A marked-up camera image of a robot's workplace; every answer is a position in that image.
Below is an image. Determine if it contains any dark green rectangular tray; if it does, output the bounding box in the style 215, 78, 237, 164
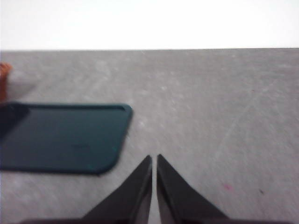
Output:
0, 102, 133, 176

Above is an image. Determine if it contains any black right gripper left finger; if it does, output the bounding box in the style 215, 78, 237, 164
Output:
18, 155, 153, 224

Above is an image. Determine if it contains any brown wicker basket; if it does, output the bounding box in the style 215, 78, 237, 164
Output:
0, 62, 12, 103

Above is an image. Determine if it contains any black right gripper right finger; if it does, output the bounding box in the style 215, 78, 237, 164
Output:
156, 154, 283, 224

